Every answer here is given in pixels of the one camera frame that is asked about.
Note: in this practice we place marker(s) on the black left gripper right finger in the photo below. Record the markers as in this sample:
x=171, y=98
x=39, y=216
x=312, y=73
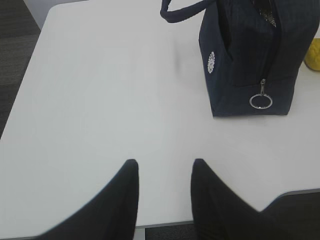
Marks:
x=219, y=214

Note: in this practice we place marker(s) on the yellow lemon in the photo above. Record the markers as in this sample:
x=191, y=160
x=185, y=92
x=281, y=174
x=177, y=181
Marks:
x=312, y=57

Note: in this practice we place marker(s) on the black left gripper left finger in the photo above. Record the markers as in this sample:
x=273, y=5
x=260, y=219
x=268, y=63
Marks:
x=110, y=215

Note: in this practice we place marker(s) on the navy blue lunch bag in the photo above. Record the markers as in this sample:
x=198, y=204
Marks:
x=251, y=51

